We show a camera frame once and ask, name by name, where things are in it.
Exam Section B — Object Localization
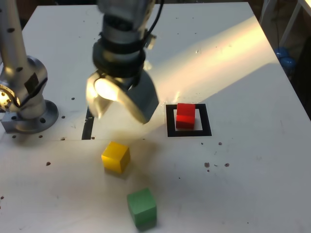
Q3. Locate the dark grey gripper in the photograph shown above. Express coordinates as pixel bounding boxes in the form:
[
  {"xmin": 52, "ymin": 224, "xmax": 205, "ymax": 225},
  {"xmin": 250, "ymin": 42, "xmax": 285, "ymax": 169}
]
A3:
[{"xmin": 86, "ymin": 70, "xmax": 160, "ymax": 125}]

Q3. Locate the yellow cube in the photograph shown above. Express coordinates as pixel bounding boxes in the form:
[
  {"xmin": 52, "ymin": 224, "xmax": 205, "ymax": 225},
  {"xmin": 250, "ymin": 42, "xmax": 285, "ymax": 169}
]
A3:
[{"xmin": 101, "ymin": 141, "xmax": 131, "ymax": 174}]

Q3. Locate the red cube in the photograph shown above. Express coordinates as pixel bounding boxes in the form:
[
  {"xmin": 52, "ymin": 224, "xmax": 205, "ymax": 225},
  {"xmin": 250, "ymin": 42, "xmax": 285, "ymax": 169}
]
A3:
[{"xmin": 175, "ymin": 102, "xmax": 196, "ymax": 130}]

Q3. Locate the green cube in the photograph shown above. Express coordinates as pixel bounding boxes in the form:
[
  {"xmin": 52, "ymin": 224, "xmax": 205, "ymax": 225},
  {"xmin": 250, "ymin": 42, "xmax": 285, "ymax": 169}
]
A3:
[{"xmin": 126, "ymin": 187, "xmax": 157, "ymax": 230}]

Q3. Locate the black tape square outline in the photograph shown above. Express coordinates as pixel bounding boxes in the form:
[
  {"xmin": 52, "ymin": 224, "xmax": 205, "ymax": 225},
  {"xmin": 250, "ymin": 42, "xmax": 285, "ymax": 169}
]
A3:
[{"xmin": 165, "ymin": 103, "xmax": 212, "ymax": 138}]

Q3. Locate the black tape strip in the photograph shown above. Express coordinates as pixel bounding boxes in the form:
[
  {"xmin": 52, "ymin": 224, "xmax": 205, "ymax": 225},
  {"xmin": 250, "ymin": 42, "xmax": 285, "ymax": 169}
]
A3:
[{"xmin": 81, "ymin": 108, "xmax": 95, "ymax": 141}]

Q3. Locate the blue round object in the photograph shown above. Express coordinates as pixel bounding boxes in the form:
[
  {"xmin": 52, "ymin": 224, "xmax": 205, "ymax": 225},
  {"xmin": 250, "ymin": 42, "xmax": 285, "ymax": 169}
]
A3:
[{"xmin": 274, "ymin": 46, "xmax": 297, "ymax": 71}]

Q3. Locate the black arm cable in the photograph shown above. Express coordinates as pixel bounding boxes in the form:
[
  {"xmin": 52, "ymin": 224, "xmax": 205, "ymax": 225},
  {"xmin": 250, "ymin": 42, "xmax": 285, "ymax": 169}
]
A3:
[{"xmin": 144, "ymin": 0, "xmax": 165, "ymax": 50}]

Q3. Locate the white metal frame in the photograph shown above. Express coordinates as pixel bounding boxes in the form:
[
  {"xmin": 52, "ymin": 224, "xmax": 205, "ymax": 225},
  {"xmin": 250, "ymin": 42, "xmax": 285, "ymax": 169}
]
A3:
[{"xmin": 259, "ymin": 0, "xmax": 311, "ymax": 48}]

